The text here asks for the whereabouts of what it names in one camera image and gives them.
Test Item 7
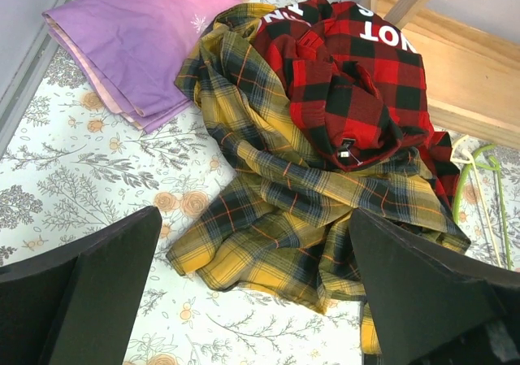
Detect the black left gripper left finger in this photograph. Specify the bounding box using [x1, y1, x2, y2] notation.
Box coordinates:
[1, 206, 163, 364]

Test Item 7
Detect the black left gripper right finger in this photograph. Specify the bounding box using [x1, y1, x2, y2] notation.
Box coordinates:
[349, 209, 519, 364]

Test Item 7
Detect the cream clothes hanger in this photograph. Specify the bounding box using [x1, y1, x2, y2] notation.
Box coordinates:
[450, 134, 503, 267]

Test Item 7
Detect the green clothes hanger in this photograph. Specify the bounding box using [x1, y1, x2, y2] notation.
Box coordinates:
[450, 136, 514, 271]

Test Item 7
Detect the yellow plaid shirt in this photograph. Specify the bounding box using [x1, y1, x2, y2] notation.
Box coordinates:
[167, 2, 472, 356]

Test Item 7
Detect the red black plaid shirt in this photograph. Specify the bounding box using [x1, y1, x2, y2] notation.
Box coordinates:
[253, 0, 459, 204]

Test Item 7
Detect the wooden clothes rack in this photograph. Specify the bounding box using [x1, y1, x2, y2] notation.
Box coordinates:
[362, 0, 519, 149]

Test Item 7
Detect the purple folded cloth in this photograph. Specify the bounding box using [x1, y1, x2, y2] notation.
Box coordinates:
[43, 0, 240, 133]

